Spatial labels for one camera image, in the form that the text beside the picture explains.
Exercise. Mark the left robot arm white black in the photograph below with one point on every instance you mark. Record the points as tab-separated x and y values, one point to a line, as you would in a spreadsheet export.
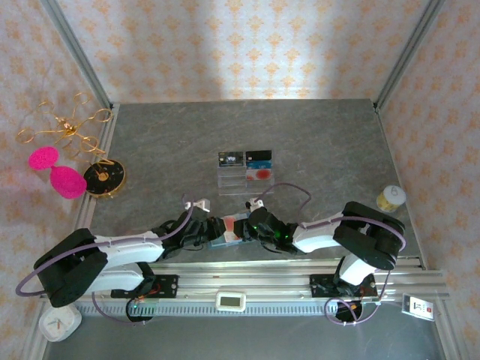
131	249

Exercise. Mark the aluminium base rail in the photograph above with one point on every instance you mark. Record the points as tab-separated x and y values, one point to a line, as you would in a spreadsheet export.
243	277

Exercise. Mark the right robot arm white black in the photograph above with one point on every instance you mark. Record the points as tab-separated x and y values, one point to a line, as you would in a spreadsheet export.
315	236

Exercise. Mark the blue leather card holder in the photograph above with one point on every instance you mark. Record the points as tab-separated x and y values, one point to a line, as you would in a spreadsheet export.
225	245

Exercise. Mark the pink fuzzy double pompom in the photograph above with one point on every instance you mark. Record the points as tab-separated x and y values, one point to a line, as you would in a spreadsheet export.
67	182

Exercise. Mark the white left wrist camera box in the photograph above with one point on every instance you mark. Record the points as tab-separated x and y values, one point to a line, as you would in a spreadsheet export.
202	204

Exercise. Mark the black VIP card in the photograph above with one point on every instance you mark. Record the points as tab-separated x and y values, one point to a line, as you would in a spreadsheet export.
232	159

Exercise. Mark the clear acrylic card stand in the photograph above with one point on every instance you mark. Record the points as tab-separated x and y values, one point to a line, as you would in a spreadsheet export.
232	185

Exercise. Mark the white card with red circles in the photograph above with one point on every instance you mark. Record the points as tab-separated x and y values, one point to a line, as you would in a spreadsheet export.
262	173

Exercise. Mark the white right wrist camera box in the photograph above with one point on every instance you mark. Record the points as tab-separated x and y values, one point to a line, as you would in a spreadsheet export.
258	204

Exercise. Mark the aluminium frame post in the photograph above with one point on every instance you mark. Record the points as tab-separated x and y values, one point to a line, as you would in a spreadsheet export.
409	48
77	48

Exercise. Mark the yellow white can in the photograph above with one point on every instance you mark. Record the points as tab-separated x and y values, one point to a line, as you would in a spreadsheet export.
391	198

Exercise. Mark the blue card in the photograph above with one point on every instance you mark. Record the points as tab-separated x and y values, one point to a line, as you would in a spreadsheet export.
262	164

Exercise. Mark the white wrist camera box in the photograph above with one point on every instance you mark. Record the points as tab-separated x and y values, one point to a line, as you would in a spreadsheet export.
202	204
258	204

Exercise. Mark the white digital timer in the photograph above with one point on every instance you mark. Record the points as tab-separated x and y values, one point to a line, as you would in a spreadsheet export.
230	301

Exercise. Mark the white alarm clock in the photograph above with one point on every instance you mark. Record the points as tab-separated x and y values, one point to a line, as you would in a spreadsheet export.
60	325

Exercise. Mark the plain black card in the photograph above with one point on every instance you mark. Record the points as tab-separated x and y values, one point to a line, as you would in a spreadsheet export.
258	154

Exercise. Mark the aluminium side rail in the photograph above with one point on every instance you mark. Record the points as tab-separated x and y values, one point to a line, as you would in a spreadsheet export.
108	129

